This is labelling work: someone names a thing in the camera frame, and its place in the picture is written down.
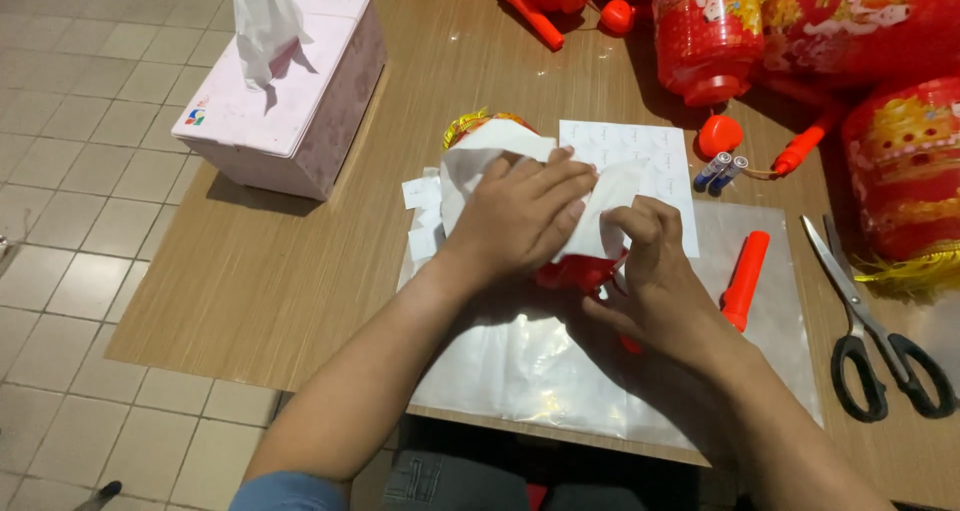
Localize clear plastic bag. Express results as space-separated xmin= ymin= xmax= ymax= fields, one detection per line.
xmin=396 ymin=199 xmax=825 ymax=452

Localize pink tissue box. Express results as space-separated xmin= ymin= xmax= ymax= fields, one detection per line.
xmin=171 ymin=0 xmax=389 ymax=202

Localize black-handled scissors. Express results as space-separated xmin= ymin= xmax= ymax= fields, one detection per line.
xmin=799 ymin=213 xmax=958 ymax=424

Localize white tissue in box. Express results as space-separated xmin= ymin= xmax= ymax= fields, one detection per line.
xmin=228 ymin=0 xmax=315 ymax=92

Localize orange-red plastic lantern handle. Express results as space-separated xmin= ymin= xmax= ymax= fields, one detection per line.
xmin=771 ymin=103 xmax=849 ymax=179
xmin=490 ymin=0 xmax=566 ymax=53
xmin=720 ymin=230 xmax=772 ymax=334

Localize white tissue paper sheet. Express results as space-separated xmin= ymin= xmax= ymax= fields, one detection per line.
xmin=438 ymin=118 xmax=651 ymax=264

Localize blue white battery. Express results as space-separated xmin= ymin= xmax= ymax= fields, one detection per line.
xmin=708 ymin=156 xmax=750 ymax=195
xmin=693 ymin=151 xmax=733 ymax=191

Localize small white paper scrap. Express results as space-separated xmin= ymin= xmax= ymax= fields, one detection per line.
xmin=401 ymin=175 xmax=444 ymax=211
xmin=406 ymin=224 xmax=445 ymax=263

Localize white sticker sheet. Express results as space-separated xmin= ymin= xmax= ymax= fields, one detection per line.
xmin=558 ymin=119 xmax=701 ymax=260

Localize person's blue sleeve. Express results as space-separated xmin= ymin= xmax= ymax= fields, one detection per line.
xmin=228 ymin=470 xmax=354 ymax=511

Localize red printed paper lantern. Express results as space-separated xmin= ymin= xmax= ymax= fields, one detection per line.
xmin=651 ymin=0 xmax=767 ymax=108
xmin=840 ymin=76 xmax=960 ymax=296
xmin=760 ymin=0 xmax=960 ymax=92

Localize person's left hand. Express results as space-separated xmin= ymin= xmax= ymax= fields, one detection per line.
xmin=441 ymin=146 xmax=601 ymax=288

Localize person's right hand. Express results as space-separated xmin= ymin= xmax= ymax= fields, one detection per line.
xmin=580 ymin=195 xmax=745 ymax=371

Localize round red plastic cap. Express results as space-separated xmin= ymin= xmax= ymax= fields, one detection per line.
xmin=696 ymin=114 xmax=745 ymax=160
xmin=599 ymin=0 xmax=638 ymax=36

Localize small red lantern gold tassel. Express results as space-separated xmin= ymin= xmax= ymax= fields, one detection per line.
xmin=442 ymin=108 xmax=633 ymax=296

